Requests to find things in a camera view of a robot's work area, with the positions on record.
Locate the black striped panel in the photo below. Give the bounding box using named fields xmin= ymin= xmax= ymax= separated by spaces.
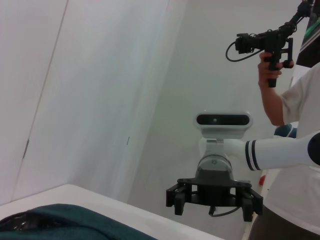
xmin=295 ymin=0 xmax=320 ymax=69

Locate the person in white shirt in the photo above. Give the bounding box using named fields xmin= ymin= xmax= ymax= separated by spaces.
xmin=247 ymin=62 xmax=320 ymax=240

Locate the grey right gripper cable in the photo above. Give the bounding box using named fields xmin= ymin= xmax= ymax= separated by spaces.
xmin=208 ymin=205 xmax=244 ymax=218

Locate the teal blue insulated bag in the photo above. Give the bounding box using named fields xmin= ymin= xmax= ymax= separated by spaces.
xmin=0 ymin=203 xmax=159 ymax=240

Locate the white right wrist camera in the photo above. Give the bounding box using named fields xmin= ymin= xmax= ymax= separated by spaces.
xmin=193 ymin=110 xmax=254 ymax=144

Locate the person's bare hand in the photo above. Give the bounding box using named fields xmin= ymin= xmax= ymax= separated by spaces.
xmin=257 ymin=51 xmax=285 ymax=87

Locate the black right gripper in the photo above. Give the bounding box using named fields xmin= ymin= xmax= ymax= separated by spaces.
xmin=165 ymin=169 xmax=264 ymax=223

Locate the blue white object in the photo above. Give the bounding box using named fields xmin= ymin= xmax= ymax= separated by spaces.
xmin=273 ymin=122 xmax=299 ymax=139

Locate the black handheld camera rig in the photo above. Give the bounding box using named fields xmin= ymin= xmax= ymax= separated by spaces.
xmin=224 ymin=0 xmax=316 ymax=88

